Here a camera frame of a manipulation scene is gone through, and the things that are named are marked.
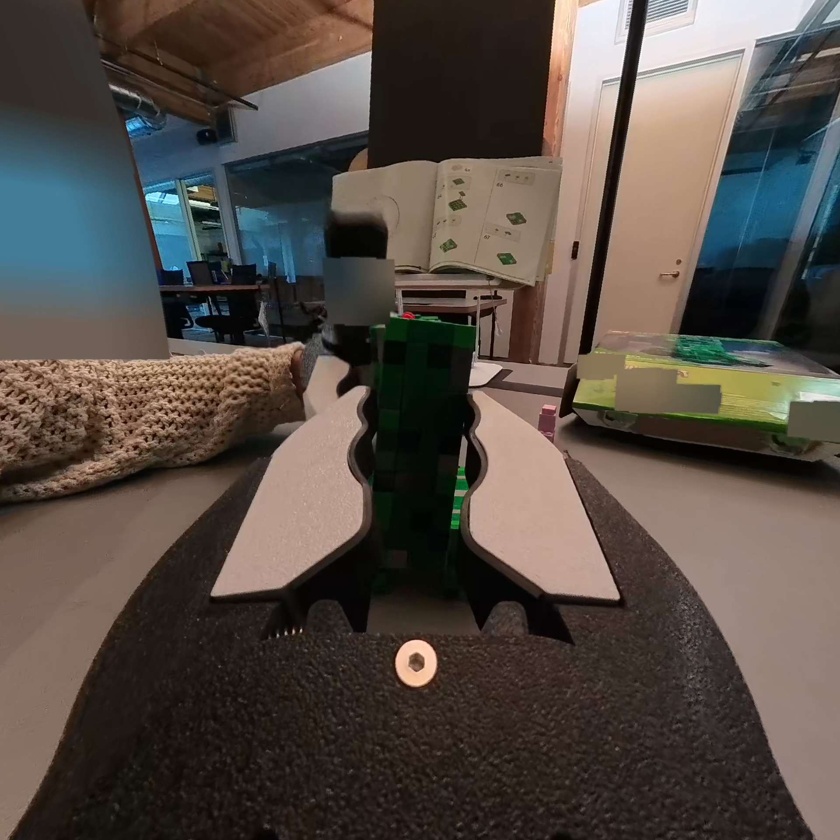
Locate silver air duct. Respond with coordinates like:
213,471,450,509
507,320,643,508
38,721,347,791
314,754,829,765
108,79,166,132

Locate open instruction booklet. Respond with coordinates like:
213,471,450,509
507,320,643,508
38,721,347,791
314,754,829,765
331,156,564,287

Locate green lego creeper figure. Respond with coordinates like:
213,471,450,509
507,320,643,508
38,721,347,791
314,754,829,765
369,314,476,598

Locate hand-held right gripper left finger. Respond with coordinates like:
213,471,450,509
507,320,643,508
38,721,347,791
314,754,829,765
210,386,378,601

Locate green lego set box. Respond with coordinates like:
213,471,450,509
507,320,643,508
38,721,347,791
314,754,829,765
567,331,840,460

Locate black panel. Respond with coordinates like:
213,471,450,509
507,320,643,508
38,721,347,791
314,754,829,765
367,0,557,170

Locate wooden post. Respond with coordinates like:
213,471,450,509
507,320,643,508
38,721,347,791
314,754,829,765
508,0,580,365

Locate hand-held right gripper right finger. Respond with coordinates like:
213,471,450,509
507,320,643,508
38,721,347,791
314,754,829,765
459,390,622,605

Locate white book stand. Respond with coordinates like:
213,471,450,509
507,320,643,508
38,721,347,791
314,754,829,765
394,272,509,388

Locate white door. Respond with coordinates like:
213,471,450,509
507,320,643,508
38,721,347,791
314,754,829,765
581,49,749,342

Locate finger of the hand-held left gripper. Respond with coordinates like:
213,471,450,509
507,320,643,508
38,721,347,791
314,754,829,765
305,354,358,420

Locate black office chair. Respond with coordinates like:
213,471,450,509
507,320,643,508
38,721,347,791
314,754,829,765
187,261,263,342

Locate person's left forearm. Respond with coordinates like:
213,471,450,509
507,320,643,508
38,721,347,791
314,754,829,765
0,341,306,503

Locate person's left hand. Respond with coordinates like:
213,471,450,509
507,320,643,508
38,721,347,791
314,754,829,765
290,338,324,398

